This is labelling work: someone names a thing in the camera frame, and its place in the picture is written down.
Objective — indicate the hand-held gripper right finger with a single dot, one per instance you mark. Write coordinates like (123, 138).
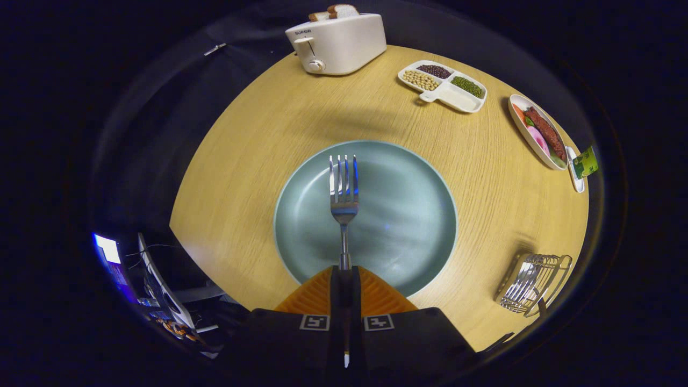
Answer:
(353, 301)

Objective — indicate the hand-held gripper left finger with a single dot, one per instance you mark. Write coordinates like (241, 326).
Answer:
(337, 301)

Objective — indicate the metal fork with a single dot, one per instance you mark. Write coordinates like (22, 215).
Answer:
(344, 207)

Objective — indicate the light green plate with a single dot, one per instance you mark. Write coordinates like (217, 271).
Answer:
(408, 215)

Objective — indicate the white backed monitor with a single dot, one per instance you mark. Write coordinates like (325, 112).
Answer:
(161, 285)

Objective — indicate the metal drain basket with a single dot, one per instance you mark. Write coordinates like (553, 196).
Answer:
(529, 279)

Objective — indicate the white divided dish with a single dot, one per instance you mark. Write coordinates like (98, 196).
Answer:
(457, 99)

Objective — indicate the pile of yellow soybeans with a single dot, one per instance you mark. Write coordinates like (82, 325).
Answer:
(421, 80)

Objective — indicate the white oval food plate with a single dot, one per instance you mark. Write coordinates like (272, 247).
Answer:
(524, 134)

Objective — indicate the pile of green beans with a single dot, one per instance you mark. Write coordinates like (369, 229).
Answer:
(466, 86)

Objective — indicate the pink round slice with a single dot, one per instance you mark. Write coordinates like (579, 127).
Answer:
(537, 141)

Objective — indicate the pile of dark beans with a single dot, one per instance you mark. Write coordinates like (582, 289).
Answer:
(434, 70)

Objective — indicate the green lettuce leaf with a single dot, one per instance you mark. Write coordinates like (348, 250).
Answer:
(558, 159)

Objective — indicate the orange tomato slice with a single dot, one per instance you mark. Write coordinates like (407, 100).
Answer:
(518, 114)

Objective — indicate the white square coaster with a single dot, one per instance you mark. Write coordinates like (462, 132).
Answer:
(578, 184)

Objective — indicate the white toaster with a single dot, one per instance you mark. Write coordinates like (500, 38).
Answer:
(344, 45)

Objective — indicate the brown meat pieces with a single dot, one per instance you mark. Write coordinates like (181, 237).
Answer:
(545, 131)

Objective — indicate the green label plastic bottle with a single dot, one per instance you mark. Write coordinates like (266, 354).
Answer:
(586, 163)

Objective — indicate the silver clip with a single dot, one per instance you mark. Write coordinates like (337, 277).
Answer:
(215, 49)

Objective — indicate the small bread slice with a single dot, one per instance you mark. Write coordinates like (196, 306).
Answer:
(318, 16)

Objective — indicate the large bread slice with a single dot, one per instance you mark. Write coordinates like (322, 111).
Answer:
(343, 11)

